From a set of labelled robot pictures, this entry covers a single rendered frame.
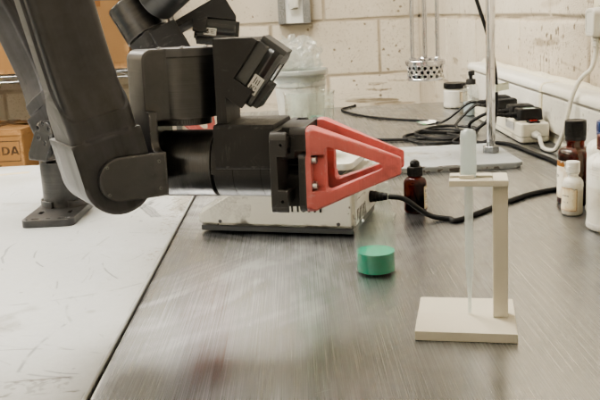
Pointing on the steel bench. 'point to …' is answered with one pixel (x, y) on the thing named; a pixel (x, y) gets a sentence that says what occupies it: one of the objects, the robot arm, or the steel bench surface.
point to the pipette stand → (456, 328)
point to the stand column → (490, 54)
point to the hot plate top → (345, 162)
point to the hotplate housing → (325, 222)
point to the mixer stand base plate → (444, 154)
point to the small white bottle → (572, 190)
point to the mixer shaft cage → (415, 67)
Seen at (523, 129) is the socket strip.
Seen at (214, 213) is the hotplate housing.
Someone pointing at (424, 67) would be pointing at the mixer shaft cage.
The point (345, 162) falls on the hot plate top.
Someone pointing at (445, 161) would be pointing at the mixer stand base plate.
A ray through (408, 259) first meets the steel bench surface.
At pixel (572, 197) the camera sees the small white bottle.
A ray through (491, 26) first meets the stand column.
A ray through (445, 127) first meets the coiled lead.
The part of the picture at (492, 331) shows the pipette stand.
